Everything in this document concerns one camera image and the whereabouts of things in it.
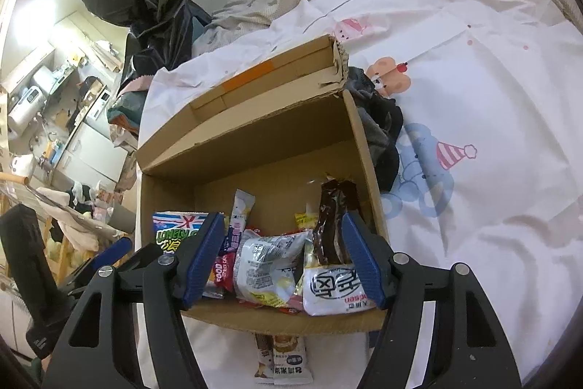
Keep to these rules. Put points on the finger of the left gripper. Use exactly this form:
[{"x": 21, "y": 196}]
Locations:
[{"x": 112, "y": 254}]

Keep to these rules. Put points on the white kitchen cabinet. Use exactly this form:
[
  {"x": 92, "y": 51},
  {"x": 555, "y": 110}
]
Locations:
[{"x": 92, "y": 159}]

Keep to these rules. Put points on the black plastic garbage bag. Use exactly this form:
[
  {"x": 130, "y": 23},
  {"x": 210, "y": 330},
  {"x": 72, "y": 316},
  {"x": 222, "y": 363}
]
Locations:
[{"x": 161, "y": 34}]

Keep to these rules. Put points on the white bed sheet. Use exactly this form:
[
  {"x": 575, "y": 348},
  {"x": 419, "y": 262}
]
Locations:
[{"x": 491, "y": 146}]

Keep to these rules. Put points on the white black noodle snack pack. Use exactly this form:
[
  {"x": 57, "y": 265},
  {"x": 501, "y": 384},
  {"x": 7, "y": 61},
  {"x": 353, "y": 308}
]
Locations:
[{"x": 331, "y": 289}]

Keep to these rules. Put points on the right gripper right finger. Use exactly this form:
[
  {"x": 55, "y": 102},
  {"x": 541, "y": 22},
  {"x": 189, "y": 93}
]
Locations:
[{"x": 469, "y": 348}]

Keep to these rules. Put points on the white red snack packet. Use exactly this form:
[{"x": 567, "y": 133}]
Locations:
[{"x": 220, "y": 280}]

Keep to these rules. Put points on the yellow chip snack bag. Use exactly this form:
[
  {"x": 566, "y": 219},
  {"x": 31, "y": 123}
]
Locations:
[{"x": 267, "y": 268}]

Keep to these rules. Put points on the white navy snack bar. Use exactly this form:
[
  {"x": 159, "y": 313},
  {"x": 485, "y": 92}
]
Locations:
[{"x": 242, "y": 206}]

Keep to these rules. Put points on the white red cake snack pack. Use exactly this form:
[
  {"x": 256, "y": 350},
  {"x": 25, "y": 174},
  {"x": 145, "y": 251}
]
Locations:
[{"x": 282, "y": 360}]

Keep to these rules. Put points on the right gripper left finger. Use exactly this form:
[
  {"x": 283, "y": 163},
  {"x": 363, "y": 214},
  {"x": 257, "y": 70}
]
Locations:
[{"x": 97, "y": 347}]

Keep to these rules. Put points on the brown cardboard box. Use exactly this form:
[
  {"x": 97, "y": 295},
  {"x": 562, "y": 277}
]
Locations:
[{"x": 276, "y": 130}]

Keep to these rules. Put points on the dark grey cloth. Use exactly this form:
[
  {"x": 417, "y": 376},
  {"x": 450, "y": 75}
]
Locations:
[{"x": 382, "y": 121}]

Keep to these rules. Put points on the grey trash bin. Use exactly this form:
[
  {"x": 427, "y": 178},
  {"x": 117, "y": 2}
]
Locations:
[{"x": 122, "y": 218}]

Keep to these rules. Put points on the blue green puffed snack bag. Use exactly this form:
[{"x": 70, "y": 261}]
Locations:
[{"x": 171, "y": 228}]

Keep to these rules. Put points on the dark chocolate snack pack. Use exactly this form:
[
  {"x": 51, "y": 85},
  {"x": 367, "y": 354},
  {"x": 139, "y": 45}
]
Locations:
[{"x": 337, "y": 198}]

